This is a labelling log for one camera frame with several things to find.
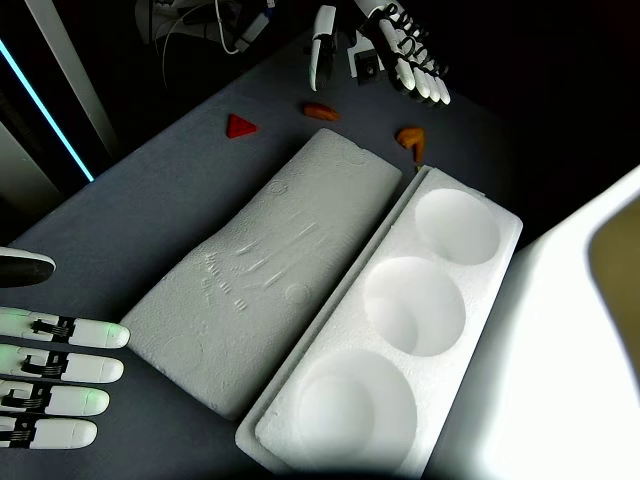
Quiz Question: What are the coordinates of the white adapter with cable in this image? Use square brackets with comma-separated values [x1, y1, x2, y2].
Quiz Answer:
[213, 0, 271, 56]

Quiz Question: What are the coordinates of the grey table cloth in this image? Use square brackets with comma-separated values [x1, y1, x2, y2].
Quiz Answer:
[0, 29, 526, 480]

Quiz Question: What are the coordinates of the brown toy bread stick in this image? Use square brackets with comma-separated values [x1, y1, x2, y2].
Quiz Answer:
[303, 102, 342, 122]

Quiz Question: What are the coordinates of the large white robot shell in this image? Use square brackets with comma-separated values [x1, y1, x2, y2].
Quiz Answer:
[419, 162, 640, 480]

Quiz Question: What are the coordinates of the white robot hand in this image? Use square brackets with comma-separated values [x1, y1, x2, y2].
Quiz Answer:
[306, 0, 453, 108]
[0, 246, 132, 450]

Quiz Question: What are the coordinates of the cyan light strip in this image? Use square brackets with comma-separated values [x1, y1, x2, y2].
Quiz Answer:
[0, 38, 96, 184]

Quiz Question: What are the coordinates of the white styrofoam lid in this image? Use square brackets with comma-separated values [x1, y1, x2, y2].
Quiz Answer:
[121, 127, 404, 421]

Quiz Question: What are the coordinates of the red triangle block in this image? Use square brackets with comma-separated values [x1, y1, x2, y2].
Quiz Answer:
[225, 113, 260, 140]

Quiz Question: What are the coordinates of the orange toy croissant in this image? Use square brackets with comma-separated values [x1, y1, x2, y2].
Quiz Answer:
[394, 127, 427, 165]

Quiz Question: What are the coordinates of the white post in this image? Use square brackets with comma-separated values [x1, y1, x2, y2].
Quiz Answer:
[23, 0, 122, 157]

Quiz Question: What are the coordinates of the white styrofoam tray with wells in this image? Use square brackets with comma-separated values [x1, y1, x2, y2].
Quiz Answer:
[234, 164, 525, 477]

